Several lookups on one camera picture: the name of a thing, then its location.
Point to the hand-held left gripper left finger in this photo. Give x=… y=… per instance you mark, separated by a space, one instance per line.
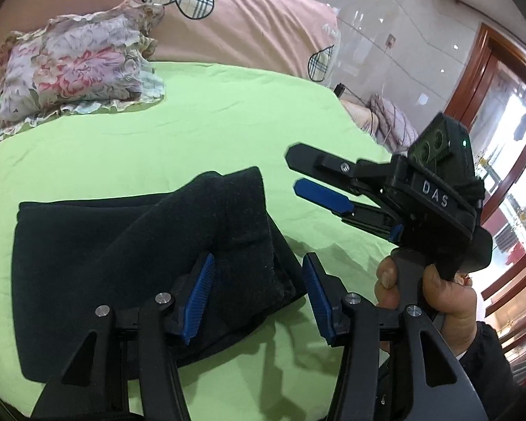
x=198 y=298

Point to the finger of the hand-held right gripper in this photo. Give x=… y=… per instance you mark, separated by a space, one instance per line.
x=320 y=161
x=320 y=194

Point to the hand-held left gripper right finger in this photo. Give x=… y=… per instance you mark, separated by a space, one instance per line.
x=317 y=298

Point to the dark navy pants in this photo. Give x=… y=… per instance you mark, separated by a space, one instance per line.
x=91 y=250

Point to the person's right forearm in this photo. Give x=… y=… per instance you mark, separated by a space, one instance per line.
x=491 y=372

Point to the person's right hand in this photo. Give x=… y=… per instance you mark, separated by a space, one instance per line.
x=447 y=302

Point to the black charger plug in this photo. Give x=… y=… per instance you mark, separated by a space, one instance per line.
x=340 y=89

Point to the pink striped cloth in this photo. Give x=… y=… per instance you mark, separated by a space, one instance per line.
x=396 y=120

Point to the red-brown wooden slats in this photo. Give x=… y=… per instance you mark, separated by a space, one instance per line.
x=517 y=289

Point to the green bed sheet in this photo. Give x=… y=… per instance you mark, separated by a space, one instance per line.
x=201 y=118

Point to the pink quilt with plaid hearts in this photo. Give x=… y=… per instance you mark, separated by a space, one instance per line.
x=245 y=22

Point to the floral ruffled pillow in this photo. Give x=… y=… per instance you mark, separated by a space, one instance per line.
x=70 y=65

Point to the red-brown wooden door frame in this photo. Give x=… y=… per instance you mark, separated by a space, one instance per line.
x=469 y=79

